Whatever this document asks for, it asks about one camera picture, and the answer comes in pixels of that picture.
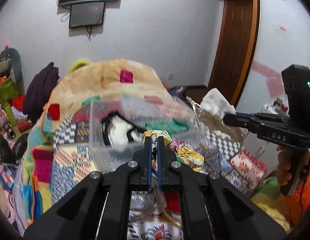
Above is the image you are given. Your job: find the green knitted cloth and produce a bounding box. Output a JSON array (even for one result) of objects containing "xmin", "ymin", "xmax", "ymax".
[{"xmin": 145, "ymin": 119, "xmax": 189, "ymax": 134}]

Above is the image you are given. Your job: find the yellow floral cloth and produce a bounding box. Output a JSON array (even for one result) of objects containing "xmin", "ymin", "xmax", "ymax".
[{"xmin": 143, "ymin": 129, "xmax": 204, "ymax": 172}]

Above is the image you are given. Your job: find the black white cap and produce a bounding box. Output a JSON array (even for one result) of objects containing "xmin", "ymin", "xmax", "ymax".
[{"xmin": 101, "ymin": 111, "xmax": 146, "ymax": 150}]

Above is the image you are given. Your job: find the clear plastic storage bin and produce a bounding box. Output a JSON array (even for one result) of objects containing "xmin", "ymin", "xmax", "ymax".
[{"xmin": 89, "ymin": 97, "xmax": 206, "ymax": 173}]

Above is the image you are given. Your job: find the white cloth bag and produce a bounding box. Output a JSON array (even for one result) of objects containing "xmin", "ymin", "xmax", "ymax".
[{"xmin": 186, "ymin": 88, "xmax": 244, "ymax": 142}]

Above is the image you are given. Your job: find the orange sleeve forearm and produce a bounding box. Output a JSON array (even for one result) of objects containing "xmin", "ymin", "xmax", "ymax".
[{"xmin": 285, "ymin": 173, "xmax": 310, "ymax": 224}]

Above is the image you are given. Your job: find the right hand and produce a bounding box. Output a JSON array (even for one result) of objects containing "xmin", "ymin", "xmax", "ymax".
[{"xmin": 276, "ymin": 146, "xmax": 310, "ymax": 186}]

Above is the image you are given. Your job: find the dark bag on floor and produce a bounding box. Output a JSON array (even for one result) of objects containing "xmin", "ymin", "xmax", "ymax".
[{"xmin": 167, "ymin": 86, "xmax": 186, "ymax": 98}]

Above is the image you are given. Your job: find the patterned bed sheet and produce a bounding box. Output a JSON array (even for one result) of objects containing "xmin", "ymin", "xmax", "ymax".
[{"xmin": 49, "ymin": 100, "xmax": 269, "ymax": 240}]

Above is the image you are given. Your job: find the beige patchwork blanket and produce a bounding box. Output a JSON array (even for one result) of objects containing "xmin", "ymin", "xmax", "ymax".
[{"xmin": 22, "ymin": 59, "xmax": 172, "ymax": 225}]

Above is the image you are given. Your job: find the white wardrobe sliding door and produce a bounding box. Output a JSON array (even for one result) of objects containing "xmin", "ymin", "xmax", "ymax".
[{"xmin": 235, "ymin": 0, "xmax": 310, "ymax": 170}]

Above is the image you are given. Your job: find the wooden door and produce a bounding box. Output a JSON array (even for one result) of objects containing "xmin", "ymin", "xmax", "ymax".
[{"xmin": 208, "ymin": 0, "xmax": 260, "ymax": 106}]

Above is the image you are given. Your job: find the dark purple jacket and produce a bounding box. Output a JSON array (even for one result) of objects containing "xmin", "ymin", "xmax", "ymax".
[{"xmin": 23, "ymin": 62, "xmax": 60, "ymax": 123}]

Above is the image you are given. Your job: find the green gift bag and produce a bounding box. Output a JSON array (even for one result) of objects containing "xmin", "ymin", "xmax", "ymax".
[{"xmin": 0, "ymin": 78, "xmax": 22, "ymax": 127}]

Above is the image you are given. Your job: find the grey green plush toy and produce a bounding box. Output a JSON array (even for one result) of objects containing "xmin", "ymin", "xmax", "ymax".
[{"xmin": 0, "ymin": 48, "xmax": 22, "ymax": 85}]

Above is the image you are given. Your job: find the small wall monitor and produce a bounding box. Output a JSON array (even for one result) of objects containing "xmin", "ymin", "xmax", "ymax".
[{"xmin": 69, "ymin": 2, "xmax": 105, "ymax": 29}]

